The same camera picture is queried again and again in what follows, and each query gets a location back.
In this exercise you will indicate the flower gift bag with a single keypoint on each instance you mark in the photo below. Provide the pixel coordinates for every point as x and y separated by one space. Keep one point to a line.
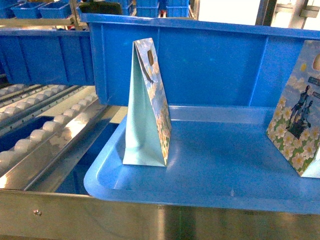
295 126
148 123

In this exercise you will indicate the white roller conveyor track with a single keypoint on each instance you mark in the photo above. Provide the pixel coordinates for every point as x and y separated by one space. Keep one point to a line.
24 146

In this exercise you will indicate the blue plastic tray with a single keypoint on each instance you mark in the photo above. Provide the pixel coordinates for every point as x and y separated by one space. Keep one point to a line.
219 157

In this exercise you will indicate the large blue plastic crate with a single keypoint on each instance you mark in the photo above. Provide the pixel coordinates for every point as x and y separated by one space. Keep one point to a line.
201 63

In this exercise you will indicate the black office chair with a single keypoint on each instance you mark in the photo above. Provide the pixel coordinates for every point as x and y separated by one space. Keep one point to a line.
100 7

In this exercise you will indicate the blue crate at left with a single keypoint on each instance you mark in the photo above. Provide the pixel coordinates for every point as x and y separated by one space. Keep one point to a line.
47 57

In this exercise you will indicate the steel rack front rail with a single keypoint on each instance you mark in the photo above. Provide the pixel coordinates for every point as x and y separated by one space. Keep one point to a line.
58 216

